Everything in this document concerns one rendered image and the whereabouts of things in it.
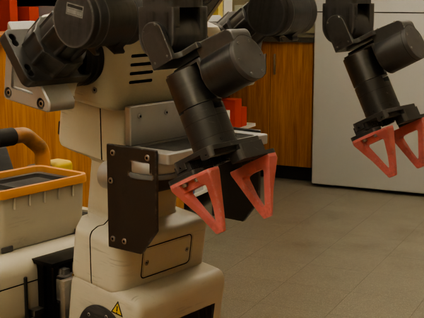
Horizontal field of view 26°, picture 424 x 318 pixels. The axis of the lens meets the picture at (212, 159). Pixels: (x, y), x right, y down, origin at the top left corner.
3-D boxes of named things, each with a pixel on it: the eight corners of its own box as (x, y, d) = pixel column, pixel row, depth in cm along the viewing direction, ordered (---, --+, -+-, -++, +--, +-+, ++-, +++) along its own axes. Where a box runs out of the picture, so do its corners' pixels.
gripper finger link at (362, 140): (426, 164, 143) (402, 108, 144) (404, 171, 138) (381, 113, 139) (390, 178, 148) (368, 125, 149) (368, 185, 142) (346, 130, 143)
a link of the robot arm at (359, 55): (352, 54, 152) (334, 56, 148) (386, 36, 148) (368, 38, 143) (367, 93, 151) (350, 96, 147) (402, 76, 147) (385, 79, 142)
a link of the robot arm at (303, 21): (255, 11, 163) (237, 12, 159) (294, -24, 157) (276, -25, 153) (281, 54, 161) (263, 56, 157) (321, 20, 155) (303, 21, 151)
